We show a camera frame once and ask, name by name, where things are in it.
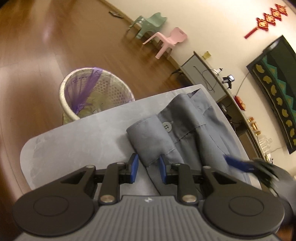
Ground green plastic chair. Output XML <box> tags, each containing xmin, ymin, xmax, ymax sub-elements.
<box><xmin>128</xmin><ymin>12</ymin><xmax>167</xmax><ymax>39</ymax></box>

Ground red fruit plate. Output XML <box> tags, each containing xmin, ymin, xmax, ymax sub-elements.
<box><xmin>234</xmin><ymin>96</ymin><xmax>246</xmax><ymax>111</ymax></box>

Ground red knot decoration left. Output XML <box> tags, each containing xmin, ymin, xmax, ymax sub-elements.
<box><xmin>244</xmin><ymin>4</ymin><xmax>288</xmax><ymax>39</ymax></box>

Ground gold ornament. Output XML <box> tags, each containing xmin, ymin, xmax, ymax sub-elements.
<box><xmin>248</xmin><ymin>116</ymin><xmax>261</xmax><ymax>136</ymax></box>

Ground yellow cup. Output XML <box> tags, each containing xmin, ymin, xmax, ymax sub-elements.
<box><xmin>202</xmin><ymin>51</ymin><xmax>211</xmax><ymax>60</ymax></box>

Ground white phone charger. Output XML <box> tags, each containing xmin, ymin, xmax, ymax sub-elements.
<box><xmin>212</xmin><ymin>68</ymin><xmax>223</xmax><ymax>75</ymax></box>

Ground remote on floor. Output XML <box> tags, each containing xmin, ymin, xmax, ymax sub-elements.
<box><xmin>109</xmin><ymin>11</ymin><xmax>124</xmax><ymax>19</ymax></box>

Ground long TV cabinet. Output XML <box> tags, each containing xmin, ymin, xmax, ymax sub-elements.
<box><xmin>179</xmin><ymin>52</ymin><xmax>271</xmax><ymax>162</ymax></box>

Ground black cable on cabinet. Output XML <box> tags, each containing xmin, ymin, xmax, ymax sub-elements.
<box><xmin>193</xmin><ymin>66</ymin><xmax>219</xmax><ymax>92</ymax></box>

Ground wall television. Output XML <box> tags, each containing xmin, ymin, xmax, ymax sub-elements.
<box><xmin>247</xmin><ymin>36</ymin><xmax>295</xmax><ymax>154</ymax></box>

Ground grey trousers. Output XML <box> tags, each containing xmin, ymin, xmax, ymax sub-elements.
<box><xmin>127</xmin><ymin>89</ymin><xmax>260</xmax><ymax>195</ymax></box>

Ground woven waste basket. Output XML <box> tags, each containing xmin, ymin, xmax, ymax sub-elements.
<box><xmin>59</xmin><ymin>67</ymin><xmax>135</xmax><ymax>125</ymax></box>

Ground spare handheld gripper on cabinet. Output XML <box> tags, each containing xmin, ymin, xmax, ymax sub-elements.
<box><xmin>222</xmin><ymin>75</ymin><xmax>235</xmax><ymax>89</ymax></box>

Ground glass cups cluster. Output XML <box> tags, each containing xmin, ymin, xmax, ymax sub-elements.
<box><xmin>258</xmin><ymin>135</ymin><xmax>273</xmax><ymax>155</ymax></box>

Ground pink plastic chair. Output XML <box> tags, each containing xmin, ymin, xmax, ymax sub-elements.
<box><xmin>143</xmin><ymin>27</ymin><xmax>188</xmax><ymax>59</ymax></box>

